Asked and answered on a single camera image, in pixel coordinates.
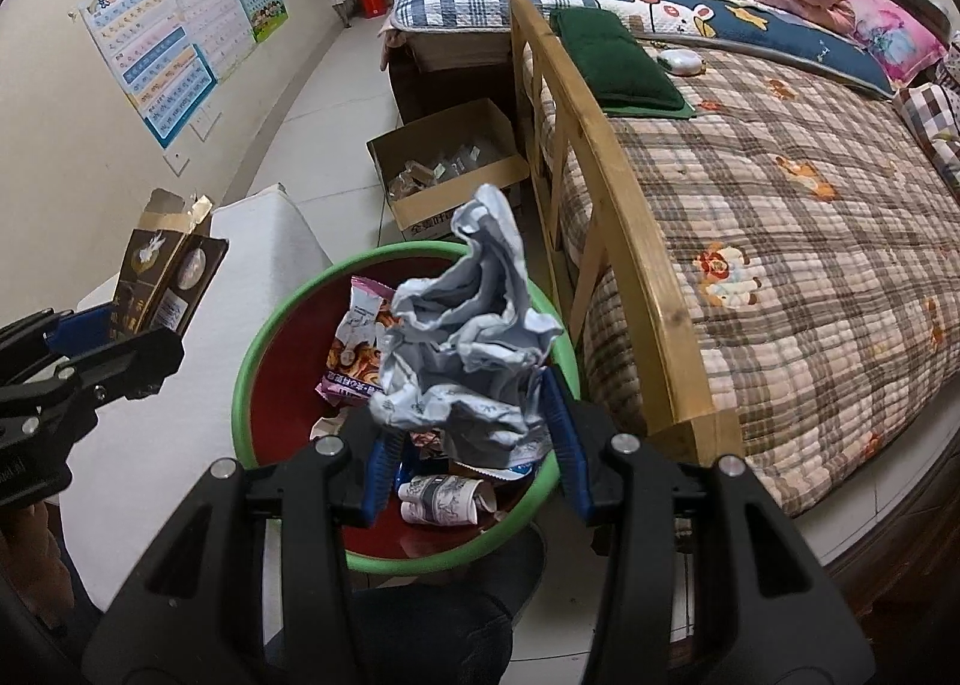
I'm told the pink pillow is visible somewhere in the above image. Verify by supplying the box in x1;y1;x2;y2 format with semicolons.
836;0;947;86

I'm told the pile of clear packets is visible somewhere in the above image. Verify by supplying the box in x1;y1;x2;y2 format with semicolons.
386;137;503;202

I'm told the navy cartoon blanket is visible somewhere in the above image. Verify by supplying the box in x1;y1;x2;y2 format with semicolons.
525;0;897;101

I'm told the large blue wall poster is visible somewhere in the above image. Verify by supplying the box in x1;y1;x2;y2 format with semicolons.
79;0;220;152

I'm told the person's dark trouser leg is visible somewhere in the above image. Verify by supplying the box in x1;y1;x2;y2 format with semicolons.
349;524;548;685

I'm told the small white oval device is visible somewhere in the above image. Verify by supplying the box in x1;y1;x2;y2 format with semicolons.
656;47;706;77

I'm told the white paper bag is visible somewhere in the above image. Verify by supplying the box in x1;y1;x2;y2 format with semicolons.
369;184;565;470

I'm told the brown plaid quilt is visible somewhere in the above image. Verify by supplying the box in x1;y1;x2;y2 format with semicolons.
525;44;960;517

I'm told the brown carton box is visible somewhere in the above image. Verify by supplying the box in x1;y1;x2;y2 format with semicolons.
112;188;230;348

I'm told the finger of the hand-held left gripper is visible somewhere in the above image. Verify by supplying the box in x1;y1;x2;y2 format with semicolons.
0;302;132;386
56;326;185;402

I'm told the dark green cushion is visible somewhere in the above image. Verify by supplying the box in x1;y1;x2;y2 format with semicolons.
551;6;695;120

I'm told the green rimmed red bin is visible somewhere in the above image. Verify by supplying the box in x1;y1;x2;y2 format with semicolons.
231;240;580;576

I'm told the person's left hand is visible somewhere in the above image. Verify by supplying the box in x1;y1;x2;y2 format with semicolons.
0;497;76;611

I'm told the cardboard box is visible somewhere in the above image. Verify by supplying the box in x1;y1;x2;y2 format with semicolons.
366;98;532;241

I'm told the white patterned carton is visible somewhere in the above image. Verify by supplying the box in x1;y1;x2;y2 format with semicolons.
397;473;488;527

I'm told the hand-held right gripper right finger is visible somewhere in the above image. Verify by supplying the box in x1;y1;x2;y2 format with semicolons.
540;366;875;685

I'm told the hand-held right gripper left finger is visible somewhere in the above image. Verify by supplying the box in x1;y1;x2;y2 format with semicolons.
82;421;406;685

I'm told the pink and white wrapper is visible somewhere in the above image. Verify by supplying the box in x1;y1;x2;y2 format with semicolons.
319;278;398;407

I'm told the brown checked pillow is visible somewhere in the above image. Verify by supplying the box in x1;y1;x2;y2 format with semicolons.
892;66;960;199

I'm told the dark wooden bed base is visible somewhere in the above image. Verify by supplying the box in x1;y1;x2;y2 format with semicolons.
382;29;526;124

